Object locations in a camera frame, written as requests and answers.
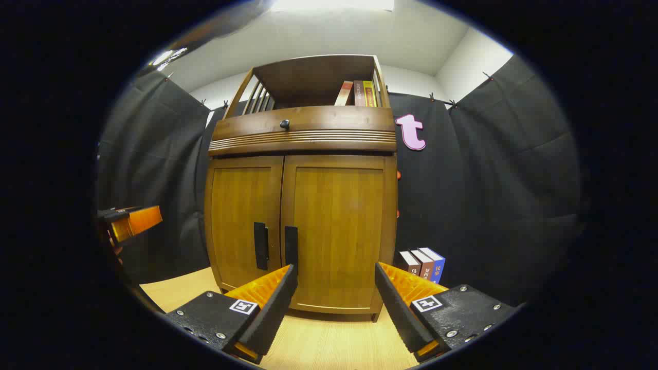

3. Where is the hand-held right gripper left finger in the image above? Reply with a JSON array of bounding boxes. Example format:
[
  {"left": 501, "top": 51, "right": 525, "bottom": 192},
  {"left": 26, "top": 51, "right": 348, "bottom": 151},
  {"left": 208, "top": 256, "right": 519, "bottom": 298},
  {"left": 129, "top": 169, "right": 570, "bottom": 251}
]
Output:
[{"left": 163, "top": 264, "right": 299, "bottom": 364}]

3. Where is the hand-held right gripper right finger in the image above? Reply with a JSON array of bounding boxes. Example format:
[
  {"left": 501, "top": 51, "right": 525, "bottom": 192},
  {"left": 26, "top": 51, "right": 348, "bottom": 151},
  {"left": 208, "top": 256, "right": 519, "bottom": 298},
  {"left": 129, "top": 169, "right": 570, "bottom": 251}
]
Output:
[{"left": 374, "top": 262, "right": 517, "bottom": 363}]

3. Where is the black door handle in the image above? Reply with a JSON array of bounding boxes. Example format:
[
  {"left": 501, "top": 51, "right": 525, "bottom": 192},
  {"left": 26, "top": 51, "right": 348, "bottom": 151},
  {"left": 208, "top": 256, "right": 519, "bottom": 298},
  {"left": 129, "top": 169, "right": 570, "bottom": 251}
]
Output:
[
  {"left": 253, "top": 222, "right": 269, "bottom": 271},
  {"left": 284, "top": 226, "right": 299, "bottom": 273}
]

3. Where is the wooden shoe cabinet door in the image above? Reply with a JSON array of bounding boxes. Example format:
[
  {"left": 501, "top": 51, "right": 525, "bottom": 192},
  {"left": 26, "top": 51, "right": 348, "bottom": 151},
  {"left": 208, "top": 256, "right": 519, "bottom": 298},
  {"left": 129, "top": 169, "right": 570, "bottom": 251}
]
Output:
[
  {"left": 280, "top": 154, "right": 397, "bottom": 314},
  {"left": 205, "top": 156, "right": 284, "bottom": 291}
]

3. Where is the wooden double-door shoe cabinet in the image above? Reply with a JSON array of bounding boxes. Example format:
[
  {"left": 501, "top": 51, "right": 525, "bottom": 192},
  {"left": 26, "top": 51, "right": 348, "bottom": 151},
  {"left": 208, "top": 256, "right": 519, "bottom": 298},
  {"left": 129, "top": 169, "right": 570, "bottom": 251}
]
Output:
[{"left": 204, "top": 54, "right": 399, "bottom": 323}]

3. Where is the wooden cabinet drawer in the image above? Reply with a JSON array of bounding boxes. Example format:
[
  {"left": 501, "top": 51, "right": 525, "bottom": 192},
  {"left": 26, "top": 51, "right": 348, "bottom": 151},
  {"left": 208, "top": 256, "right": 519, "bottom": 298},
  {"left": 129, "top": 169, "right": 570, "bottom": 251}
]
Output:
[{"left": 212, "top": 105, "right": 396, "bottom": 142}]

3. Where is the brown book with white top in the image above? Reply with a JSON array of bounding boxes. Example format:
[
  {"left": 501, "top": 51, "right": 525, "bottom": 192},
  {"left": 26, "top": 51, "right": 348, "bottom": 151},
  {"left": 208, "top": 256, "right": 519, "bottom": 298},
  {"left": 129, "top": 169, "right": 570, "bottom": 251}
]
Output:
[{"left": 399, "top": 251, "right": 422, "bottom": 275}]

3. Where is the dark brown book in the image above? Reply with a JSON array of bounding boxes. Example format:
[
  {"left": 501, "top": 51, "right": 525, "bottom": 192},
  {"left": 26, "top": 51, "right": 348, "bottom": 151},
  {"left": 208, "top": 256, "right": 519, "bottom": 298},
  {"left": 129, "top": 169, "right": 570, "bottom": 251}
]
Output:
[{"left": 410, "top": 249, "right": 435, "bottom": 281}]

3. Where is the blue book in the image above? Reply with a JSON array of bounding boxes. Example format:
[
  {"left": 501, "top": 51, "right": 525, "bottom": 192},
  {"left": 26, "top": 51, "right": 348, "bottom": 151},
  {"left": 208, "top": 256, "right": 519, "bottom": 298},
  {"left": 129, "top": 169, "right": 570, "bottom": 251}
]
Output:
[{"left": 419, "top": 247, "right": 446, "bottom": 284}]

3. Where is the black backdrop cloth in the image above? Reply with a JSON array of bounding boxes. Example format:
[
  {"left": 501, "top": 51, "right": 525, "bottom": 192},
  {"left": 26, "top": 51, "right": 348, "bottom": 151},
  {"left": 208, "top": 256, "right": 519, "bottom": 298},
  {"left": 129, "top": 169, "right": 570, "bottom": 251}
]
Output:
[{"left": 97, "top": 54, "right": 584, "bottom": 309}]

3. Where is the ceiling light panel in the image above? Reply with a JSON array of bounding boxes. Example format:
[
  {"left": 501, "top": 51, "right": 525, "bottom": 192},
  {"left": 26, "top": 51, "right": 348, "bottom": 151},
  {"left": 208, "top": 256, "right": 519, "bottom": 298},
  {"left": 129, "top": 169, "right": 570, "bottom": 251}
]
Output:
[
  {"left": 152, "top": 48, "right": 188, "bottom": 70},
  {"left": 270, "top": 0, "right": 395, "bottom": 12}
]

